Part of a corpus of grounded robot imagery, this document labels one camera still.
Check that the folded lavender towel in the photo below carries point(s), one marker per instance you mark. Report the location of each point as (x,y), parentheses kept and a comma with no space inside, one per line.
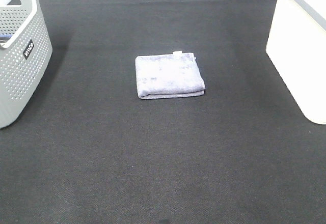
(164,76)

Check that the white storage box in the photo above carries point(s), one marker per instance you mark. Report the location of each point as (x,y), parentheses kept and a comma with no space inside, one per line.
(296,47)

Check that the black table mat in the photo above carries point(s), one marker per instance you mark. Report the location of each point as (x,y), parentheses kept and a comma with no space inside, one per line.
(87,149)

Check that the grey perforated laundry basket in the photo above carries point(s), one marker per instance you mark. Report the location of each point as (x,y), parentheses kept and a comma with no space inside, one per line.
(24,58)

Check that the blue towel in basket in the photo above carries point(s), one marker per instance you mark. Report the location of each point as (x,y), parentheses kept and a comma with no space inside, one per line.
(5,37)

